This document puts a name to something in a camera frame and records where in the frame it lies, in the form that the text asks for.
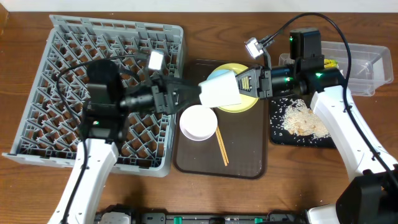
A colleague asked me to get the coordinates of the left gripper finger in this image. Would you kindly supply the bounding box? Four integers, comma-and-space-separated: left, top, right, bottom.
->
164, 76, 201, 90
174, 91, 200, 114

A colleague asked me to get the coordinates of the white plastic cup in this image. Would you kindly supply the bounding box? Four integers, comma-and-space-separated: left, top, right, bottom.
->
198, 70, 241, 108

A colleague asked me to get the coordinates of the rice food waste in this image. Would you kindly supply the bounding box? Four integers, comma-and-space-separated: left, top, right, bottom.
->
283, 99, 330, 138

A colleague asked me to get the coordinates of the green orange snack wrapper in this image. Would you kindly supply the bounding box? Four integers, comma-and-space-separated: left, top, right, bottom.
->
324, 59, 339, 68

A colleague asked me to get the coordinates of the light blue bowl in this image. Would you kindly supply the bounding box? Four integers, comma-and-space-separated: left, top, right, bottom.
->
207, 69, 229, 80

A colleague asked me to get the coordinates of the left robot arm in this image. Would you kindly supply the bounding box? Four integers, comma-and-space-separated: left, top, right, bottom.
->
49, 57, 201, 223

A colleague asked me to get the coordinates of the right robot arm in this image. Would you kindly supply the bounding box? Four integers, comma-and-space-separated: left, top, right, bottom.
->
236, 28, 397, 223

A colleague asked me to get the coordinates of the black waste tray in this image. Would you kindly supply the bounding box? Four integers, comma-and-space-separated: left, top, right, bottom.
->
269, 95, 336, 149

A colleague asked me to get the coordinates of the clear plastic waste bin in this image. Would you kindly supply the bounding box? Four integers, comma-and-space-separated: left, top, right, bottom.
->
278, 40, 394, 97

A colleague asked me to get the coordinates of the yellow round plate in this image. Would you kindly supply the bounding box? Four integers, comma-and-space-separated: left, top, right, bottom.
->
214, 63, 259, 113

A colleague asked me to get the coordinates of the wooden chopstick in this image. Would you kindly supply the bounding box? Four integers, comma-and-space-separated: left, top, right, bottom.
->
214, 126, 228, 167
216, 124, 230, 165

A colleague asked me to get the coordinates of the dark brown serving tray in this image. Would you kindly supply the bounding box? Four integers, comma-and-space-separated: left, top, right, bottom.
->
172, 58, 270, 180

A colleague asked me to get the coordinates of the grey plastic dish rack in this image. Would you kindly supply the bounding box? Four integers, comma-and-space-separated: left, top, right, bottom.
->
5, 15, 185, 167

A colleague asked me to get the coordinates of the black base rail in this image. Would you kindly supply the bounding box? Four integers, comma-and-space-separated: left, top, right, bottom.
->
93, 205, 308, 224

